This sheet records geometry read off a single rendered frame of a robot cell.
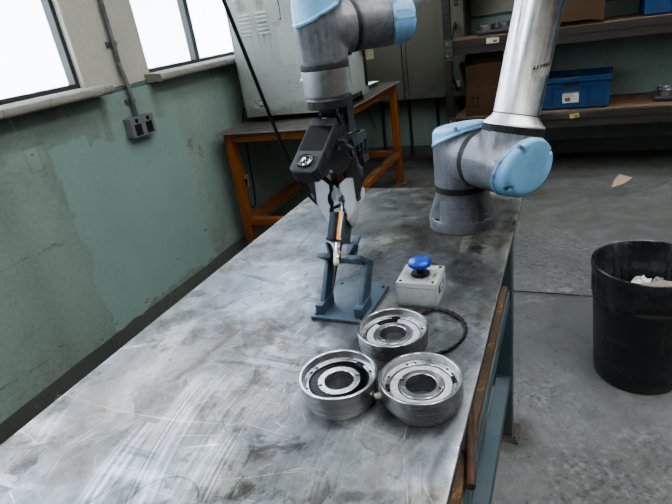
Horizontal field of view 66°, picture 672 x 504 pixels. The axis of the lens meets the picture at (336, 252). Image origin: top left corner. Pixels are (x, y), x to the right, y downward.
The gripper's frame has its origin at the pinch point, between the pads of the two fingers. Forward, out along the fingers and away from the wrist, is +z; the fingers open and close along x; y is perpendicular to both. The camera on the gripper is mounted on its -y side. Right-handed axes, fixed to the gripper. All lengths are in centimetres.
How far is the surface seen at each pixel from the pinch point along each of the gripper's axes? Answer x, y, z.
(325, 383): -6.4, -24.7, 13.4
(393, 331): -11.3, -10.3, 13.7
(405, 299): -10.0, 0.3, 14.3
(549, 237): -23, 211, 95
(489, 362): -20.6, 20.3, 40.5
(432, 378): -20.1, -20.8, 12.9
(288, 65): 108, 185, -12
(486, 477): -20, 17, 72
